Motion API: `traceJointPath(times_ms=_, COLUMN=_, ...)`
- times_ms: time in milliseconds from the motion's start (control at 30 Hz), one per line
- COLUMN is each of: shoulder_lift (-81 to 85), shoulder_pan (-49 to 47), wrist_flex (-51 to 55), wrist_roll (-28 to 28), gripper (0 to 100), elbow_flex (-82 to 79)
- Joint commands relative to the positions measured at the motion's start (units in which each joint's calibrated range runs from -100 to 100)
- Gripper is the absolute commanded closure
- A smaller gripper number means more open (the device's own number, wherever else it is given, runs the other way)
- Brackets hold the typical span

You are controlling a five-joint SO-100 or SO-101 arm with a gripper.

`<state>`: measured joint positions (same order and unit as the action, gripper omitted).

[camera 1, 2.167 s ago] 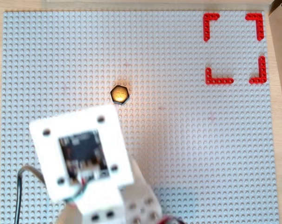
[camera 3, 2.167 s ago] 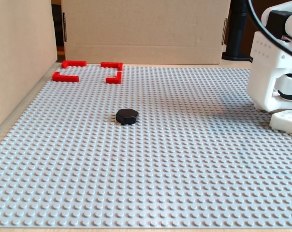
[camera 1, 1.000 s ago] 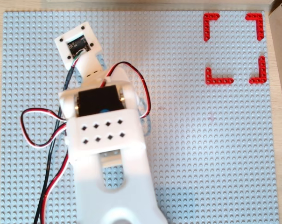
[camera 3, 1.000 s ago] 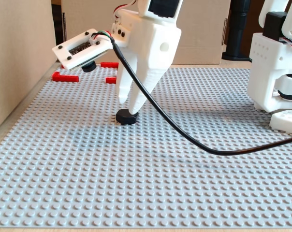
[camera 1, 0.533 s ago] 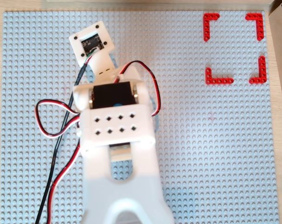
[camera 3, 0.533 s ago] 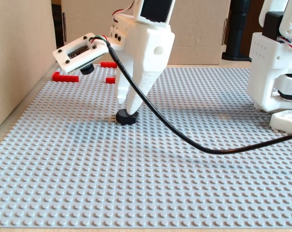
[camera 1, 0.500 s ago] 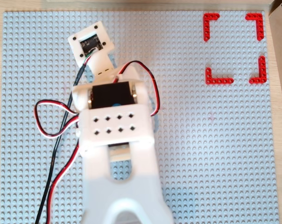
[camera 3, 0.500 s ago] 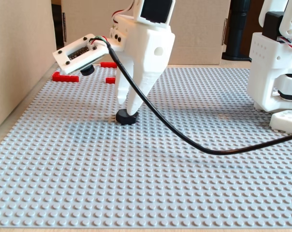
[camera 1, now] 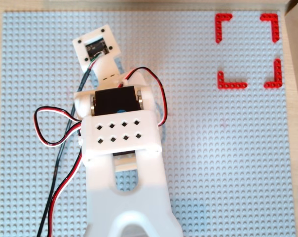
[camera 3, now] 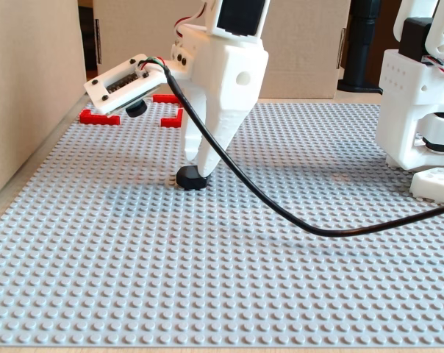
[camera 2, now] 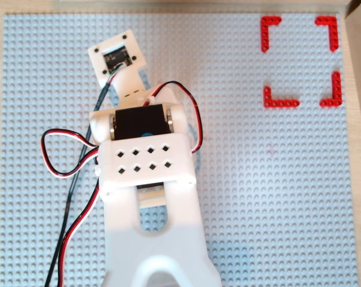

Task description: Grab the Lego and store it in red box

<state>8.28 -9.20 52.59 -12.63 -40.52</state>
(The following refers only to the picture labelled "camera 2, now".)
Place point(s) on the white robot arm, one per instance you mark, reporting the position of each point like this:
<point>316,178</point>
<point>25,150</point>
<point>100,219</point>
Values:
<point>150,170</point>

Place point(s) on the grey Lego baseplate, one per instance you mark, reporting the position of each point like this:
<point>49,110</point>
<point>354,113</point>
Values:
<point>258,194</point>

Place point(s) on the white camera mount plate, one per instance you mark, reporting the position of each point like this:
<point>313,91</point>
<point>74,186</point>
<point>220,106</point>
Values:
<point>129,80</point>

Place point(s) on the red L-shaped Lego beam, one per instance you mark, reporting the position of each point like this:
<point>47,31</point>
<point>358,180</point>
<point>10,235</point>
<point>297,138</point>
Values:
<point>336,92</point>
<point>276,103</point>
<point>333,33</point>
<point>265,33</point>

